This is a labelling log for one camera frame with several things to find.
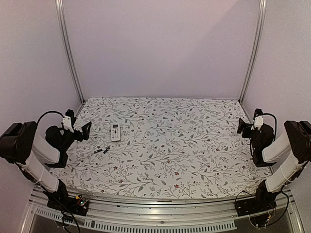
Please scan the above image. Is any white remote control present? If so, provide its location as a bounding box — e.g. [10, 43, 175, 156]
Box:
[110, 123, 121, 142]

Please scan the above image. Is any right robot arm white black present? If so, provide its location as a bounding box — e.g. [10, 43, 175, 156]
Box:
[237, 116, 311, 212]

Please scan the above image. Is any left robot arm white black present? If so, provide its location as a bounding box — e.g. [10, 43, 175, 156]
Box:
[0, 121, 92, 211]

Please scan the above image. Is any floral patterned table mat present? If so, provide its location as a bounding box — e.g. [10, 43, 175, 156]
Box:
[51, 98, 271, 199]

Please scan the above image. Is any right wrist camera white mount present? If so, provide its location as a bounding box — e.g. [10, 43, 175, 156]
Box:
[251, 108, 264, 130]

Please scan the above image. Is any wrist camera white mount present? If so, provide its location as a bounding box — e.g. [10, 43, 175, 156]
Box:
[62, 109, 76, 133]
[251, 108, 264, 130]

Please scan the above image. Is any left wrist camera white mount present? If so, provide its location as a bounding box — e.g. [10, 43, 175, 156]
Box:
[62, 109, 76, 133]

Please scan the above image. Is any right camera black cable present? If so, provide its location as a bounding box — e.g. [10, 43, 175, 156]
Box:
[261, 113, 278, 139]

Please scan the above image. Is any camera black cable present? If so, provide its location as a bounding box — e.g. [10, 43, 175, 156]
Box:
[261, 113, 278, 139]
[36, 111, 67, 124]

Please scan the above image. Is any left camera black cable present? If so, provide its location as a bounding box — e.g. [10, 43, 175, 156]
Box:
[36, 111, 67, 124]

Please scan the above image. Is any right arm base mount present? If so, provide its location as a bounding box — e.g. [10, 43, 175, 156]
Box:
[234, 191, 276, 216]

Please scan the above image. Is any front aluminium rail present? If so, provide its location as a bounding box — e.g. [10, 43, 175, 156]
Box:
[21, 188, 304, 233]

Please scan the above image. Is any right aluminium frame post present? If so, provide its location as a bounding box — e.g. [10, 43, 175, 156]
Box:
[239, 0, 267, 105]

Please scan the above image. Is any aluminium frame post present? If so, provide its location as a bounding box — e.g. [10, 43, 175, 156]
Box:
[55, 0, 85, 104]
[239, 0, 267, 105]

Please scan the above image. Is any left aluminium frame post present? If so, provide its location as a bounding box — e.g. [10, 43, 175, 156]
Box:
[55, 0, 85, 104]

